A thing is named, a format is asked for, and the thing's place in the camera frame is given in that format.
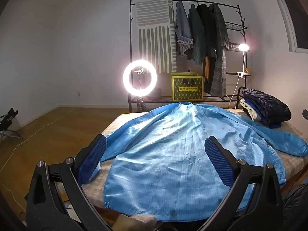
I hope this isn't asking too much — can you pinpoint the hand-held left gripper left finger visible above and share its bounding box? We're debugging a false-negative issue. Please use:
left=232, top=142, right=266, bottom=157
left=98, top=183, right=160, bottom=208
left=25, top=134, right=113, bottom=231

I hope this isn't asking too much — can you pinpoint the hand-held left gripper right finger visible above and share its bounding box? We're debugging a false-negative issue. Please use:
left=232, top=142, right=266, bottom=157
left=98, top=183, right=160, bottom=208
left=204, top=136, right=284, bottom=231

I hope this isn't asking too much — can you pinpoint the light blue jacket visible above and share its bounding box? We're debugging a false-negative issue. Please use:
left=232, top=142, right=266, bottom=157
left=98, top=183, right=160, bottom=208
left=100, top=102, right=308, bottom=224

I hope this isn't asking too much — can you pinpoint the pile of folded clothes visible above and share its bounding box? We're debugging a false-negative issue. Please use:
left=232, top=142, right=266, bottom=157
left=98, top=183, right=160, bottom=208
left=242, top=88, right=292, bottom=128

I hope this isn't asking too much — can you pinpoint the black metal clothes rack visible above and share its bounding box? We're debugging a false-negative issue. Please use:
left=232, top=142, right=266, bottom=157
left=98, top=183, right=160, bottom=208
left=129, top=0, right=252, bottom=113

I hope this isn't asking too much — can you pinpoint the folded blue garment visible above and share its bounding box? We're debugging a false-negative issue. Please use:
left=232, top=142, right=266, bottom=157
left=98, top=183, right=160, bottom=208
left=245, top=100, right=282, bottom=128

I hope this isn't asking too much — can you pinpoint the folded white garment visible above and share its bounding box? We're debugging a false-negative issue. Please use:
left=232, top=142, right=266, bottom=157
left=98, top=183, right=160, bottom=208
left=239, top=99, right=261, bottom=121

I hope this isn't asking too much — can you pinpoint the yellow green box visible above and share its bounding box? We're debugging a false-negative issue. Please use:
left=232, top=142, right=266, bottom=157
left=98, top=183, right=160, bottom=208
left=171, top=72, right=204, bottom=101

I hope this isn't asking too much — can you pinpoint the person's dark grey clothing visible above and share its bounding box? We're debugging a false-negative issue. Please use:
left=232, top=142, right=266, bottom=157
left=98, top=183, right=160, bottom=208
left=281, top=183, right=308, bottom=231

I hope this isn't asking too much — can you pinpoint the white clip lamp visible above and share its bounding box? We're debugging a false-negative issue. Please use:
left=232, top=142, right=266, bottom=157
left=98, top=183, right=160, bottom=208
left=237, top=43, right=251, bottom=79

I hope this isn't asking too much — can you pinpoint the orange scarf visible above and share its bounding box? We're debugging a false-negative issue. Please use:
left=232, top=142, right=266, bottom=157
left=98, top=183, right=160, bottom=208
left=202, top=56, right=212, bottom=80

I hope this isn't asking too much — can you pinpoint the dark green jacket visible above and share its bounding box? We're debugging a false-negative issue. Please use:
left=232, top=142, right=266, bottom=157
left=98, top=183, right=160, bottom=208
left=188, top=4, right=208, bottom=66

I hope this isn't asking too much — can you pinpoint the black coat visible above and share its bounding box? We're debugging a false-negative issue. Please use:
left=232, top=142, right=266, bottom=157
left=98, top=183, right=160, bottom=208
left=197, top=3, right=217, bottom=58

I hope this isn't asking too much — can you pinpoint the white green striped cloth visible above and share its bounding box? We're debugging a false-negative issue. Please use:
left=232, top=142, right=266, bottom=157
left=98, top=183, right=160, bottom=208
left=135, top=0, right=177, bottom=74

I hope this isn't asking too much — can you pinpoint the black metal bed frame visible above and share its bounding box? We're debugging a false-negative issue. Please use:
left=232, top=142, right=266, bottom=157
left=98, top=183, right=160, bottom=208
left=236, top=87, right=246, bottom=109

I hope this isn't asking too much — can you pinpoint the white floor cable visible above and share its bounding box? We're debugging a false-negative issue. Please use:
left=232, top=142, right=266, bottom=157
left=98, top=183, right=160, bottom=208
left=0, top=119, right=63, bottom=172

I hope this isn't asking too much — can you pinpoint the white lamp cable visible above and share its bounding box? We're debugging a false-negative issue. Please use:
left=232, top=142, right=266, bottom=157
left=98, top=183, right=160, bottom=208
left=227, top=76, right=241, bottom=109

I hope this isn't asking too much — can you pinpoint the ring light stand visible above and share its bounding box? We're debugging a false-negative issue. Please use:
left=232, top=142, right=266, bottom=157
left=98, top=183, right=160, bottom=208
left=134, top=69, right=148, bottom=113

